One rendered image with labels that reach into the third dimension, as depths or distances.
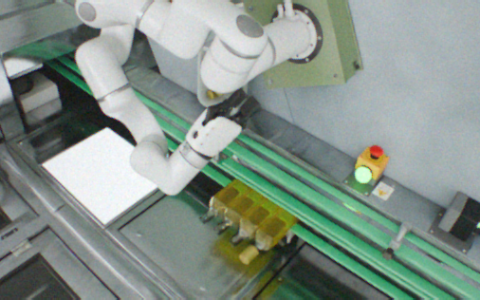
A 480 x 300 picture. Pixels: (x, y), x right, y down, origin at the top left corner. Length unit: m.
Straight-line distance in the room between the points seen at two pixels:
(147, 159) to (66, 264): 0.58
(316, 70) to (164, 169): 0.45
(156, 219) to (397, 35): 0.92
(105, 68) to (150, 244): 0.62
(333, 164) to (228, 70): 0.53
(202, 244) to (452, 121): 0.81
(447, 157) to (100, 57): 0.88
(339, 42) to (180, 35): 0.40
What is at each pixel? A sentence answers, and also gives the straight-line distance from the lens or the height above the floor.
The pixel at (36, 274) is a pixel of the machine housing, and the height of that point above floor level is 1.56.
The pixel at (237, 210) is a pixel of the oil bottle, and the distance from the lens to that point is 1.22.
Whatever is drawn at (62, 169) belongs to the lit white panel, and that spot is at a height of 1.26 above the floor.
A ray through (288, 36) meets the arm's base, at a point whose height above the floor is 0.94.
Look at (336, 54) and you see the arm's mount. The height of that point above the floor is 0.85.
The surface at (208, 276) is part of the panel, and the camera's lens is 1.26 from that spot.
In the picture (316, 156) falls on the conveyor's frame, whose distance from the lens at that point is 1.23.
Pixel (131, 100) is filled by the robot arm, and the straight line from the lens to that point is 0.95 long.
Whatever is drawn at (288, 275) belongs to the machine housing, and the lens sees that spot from 1.33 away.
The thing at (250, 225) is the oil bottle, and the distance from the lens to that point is 1.19.
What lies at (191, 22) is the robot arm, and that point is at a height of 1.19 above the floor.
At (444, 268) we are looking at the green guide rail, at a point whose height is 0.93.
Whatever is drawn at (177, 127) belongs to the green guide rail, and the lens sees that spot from 1.47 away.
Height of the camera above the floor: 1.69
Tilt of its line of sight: 37 degrees down
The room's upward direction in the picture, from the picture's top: 127 degrees counter-clockwise
